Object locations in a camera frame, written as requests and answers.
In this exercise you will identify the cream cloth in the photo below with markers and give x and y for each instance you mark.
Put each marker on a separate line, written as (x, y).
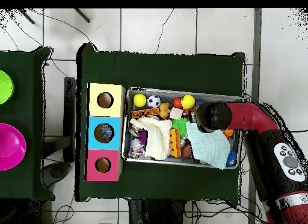
(156, 137)

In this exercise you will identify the mint green cloth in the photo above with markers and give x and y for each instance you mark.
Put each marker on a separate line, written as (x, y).
(209, 147)

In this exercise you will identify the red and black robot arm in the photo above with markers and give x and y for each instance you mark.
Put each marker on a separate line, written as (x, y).
(252, 116)

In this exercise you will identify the silver mesh bin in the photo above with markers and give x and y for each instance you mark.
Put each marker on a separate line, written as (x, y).
(168, 92)

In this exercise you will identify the wooden three-hole box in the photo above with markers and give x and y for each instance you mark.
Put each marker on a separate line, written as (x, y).
(105, 112)

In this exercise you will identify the orange toy brick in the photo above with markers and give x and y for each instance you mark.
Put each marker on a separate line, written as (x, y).
(144, 113)

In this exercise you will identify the yellow-haired toy figure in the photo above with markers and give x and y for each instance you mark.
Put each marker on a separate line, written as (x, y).
(164, 110)

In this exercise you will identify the small soccer ball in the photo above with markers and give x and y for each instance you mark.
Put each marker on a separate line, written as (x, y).
(154, 101)

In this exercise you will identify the yellow plastic ball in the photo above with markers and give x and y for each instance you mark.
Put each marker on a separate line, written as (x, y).
(139, 100)
(188, 101)

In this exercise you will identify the green spiky ball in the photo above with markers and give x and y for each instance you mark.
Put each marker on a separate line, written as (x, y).
(180, 125)

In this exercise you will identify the red plastic ball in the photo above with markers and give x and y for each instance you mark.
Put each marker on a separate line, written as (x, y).
(176, 103)

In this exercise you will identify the orange plastic tray block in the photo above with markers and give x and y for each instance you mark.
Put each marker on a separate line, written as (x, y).
(175, 143)

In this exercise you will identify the dark green tablecloth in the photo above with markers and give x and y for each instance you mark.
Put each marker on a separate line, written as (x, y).
(26, 113)
(156, 72)

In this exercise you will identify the black tripod leg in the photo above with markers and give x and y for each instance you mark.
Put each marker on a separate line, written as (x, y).
(26, 16)
(82, 15)

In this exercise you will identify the magenta plate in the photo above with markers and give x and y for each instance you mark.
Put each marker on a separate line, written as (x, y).
(10, 147)

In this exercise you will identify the green plate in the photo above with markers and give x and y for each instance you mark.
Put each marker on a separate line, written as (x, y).
(6, 88)

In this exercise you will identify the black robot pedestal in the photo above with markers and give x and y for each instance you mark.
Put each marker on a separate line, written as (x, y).
(154, 214)

